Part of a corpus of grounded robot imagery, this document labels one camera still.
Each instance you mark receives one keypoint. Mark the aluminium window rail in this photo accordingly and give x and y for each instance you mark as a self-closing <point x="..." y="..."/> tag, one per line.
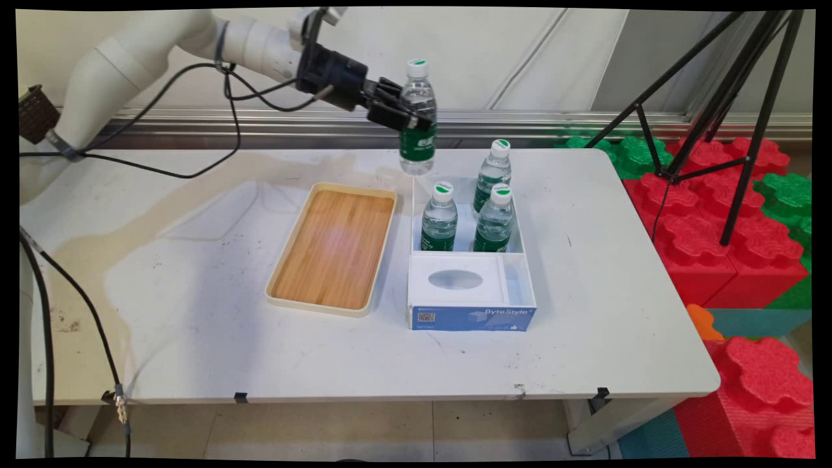
<point x="520" y="127"/>

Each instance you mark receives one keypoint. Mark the water bottle with green label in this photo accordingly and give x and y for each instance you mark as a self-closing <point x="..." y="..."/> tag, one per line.
<point x="494" y="227"/>
<point x="418" y="149"/>
<point x="494" y="172"/>
<point x="439" y="224"/>

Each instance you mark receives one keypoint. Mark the green foam block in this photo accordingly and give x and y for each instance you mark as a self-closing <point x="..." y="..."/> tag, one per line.
<point x="634" y="156"/>
<point x="790" y="195"/>

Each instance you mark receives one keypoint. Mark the blue and white cardboard box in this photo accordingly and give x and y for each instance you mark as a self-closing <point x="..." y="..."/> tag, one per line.
<point x="471" y="292"/>

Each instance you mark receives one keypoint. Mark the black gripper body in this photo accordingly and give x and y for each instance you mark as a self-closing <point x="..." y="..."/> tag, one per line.
<point x="335" y="75"/>

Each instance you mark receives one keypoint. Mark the white table leg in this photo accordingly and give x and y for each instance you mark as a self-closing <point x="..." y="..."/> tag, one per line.
<point x="611" y="422"/>

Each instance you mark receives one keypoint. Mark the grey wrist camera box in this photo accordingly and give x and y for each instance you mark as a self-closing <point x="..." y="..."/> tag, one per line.
<point x="333" y="16"/>

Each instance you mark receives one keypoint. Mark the black tripod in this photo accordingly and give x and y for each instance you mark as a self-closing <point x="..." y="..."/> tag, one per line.
<point x="741" y="91"/>

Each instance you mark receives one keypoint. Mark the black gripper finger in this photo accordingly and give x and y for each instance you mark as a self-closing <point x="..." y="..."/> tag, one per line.
<point x="390" y="91"/>
<point x="400" y="122"/>

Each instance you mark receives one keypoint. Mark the orange foam block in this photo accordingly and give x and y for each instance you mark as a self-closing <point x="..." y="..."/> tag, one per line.
<point x="705" y="323"/>

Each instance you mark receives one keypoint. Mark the dark ribbed block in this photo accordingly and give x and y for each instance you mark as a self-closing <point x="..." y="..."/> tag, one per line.
<point x="38" y="116"/>

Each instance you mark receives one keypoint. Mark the teal foam mat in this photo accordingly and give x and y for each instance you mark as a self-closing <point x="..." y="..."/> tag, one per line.
<point x="760" y="323"/>

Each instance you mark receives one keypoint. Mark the bamboo tray with cream rim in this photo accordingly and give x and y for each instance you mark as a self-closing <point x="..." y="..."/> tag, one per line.
<point x="335" y="250"/>

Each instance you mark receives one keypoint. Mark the large red foam block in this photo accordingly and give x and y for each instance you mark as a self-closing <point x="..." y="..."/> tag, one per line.
<point x="702" y="234"/>

